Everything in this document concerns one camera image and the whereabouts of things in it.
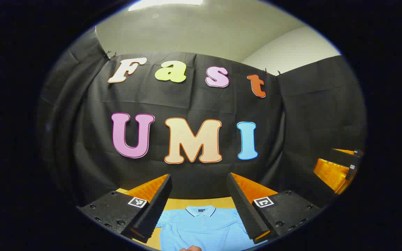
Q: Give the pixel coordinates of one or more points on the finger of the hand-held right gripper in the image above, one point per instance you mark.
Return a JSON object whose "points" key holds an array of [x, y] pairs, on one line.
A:
{"points": [[332, 174], [344, 157]]}

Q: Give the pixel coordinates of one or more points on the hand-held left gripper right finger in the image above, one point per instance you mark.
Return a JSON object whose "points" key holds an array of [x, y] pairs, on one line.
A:
{"points": [[243, 205]]}

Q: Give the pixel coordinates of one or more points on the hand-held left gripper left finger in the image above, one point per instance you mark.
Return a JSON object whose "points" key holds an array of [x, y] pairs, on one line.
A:
{"points": [[157, 205]]}

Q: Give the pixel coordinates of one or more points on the light blue polo T-shirt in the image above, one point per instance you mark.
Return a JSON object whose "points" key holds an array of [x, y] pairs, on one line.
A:
{"points": [[204, 230]]}

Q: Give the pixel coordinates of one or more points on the black backdrop cloth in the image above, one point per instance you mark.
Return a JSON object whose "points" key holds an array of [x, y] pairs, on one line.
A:
{"points": [[194, 104]]}

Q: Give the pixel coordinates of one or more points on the ceiling light panel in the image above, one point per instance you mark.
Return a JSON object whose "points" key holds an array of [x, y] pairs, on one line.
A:
{"points": [[166, 3]]}

